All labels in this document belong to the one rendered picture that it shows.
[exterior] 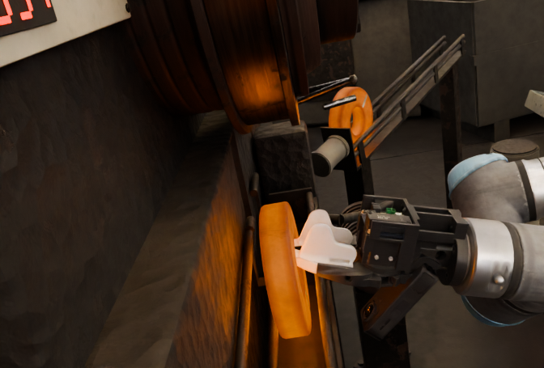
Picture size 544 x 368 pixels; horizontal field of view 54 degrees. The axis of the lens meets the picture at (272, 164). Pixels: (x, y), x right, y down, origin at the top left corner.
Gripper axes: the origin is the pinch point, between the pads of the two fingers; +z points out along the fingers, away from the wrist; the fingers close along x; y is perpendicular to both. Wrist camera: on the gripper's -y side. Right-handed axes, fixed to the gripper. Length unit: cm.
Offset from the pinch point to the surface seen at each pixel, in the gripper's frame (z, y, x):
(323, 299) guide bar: -5.1, -4.7, 1.7
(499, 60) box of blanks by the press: -109, -3, -212
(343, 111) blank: -13, 2, -60
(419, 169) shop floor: -75, -58, -193
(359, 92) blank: -17, 5, -67
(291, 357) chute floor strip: -2.0, -11.5, 4.1
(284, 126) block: 0.3, 3.5, -39.4
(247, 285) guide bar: 4.0, -2.3, 3.7
